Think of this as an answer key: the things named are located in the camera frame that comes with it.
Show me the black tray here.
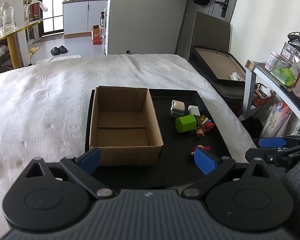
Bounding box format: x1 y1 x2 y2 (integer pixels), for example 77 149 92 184
85 88 232 189

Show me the black bag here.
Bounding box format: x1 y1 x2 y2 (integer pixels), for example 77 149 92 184
241 116 264 138

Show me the green hexagonal container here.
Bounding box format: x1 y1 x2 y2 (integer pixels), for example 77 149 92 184
175 114 197 133

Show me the brown cardboard box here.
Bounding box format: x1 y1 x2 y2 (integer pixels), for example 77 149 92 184
89 86 164 167

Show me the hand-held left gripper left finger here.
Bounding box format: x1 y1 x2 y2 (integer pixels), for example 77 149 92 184
24 147 115 200

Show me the pink figurine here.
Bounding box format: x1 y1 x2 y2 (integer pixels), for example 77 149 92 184
191 145 210 157

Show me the white fluffy blanket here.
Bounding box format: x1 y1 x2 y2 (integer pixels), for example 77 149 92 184
0 54 258 235

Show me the white charger block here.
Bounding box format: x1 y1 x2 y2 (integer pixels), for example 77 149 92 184
188 105 201 117

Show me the white side desk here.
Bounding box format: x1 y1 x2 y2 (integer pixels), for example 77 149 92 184
244 59 300 136

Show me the pink white jar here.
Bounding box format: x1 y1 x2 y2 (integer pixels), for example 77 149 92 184
265 51 281 71

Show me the white kitchen cabinet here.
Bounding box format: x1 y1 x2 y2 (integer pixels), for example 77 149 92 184
62 0 108 39

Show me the orange cardboard box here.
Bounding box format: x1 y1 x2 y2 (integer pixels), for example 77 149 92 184
91 25 103 45

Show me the black pole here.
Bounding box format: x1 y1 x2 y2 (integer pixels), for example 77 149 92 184
174 0 191 55

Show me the red basket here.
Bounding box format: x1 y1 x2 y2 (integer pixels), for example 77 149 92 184
253 83 276 108

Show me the clear glass bottle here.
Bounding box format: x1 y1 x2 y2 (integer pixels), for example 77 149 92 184
0 2 16 35

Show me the grey ribbed fabric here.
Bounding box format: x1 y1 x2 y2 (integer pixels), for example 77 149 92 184
281 152 300 240

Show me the green packet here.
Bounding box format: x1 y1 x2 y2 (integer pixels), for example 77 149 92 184
270 66 297 87

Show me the black door lock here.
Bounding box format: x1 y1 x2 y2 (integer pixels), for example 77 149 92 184
215 0 231 18

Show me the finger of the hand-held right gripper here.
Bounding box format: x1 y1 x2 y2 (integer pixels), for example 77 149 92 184
259 135 300 153
245 146 300 172

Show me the grey upright board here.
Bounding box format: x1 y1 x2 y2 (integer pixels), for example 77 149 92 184
190 11 232 63

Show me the red label jug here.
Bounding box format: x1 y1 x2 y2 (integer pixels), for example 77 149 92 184
24 1 48 25

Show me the small drawer organizer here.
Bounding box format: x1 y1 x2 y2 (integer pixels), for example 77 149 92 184
281 41 300 67

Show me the black framed brown board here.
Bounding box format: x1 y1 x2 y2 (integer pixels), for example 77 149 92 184
192 45 248 84

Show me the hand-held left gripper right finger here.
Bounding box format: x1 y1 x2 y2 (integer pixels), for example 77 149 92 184
181 147 278 200

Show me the white earbud case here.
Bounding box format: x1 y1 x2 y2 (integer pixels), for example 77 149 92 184
172 100 186 112

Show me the white shopping bag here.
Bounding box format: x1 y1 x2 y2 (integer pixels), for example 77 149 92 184
260 102 293 138

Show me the yellow edged table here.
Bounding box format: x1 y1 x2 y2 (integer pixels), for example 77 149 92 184
0 19 43 70

